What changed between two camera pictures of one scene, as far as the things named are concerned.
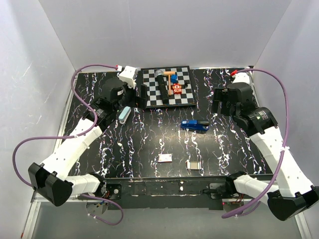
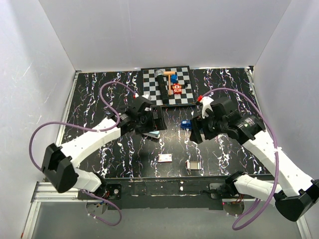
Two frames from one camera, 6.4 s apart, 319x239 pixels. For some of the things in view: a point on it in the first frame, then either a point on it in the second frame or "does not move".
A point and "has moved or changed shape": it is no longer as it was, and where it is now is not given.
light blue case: x=124 y=114 has moved or changed shape
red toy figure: x=177 y=88 does not move
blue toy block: x=173 y=78 does not move
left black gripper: x=143 y=96 → x=155 y=124
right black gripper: x=220 y=95 → x=198 y=123
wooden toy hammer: x=169 y=85 does not move
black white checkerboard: x=154 y=99 does not move
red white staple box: x=165 y=158 does not move
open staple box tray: x=193 y=165 does not move
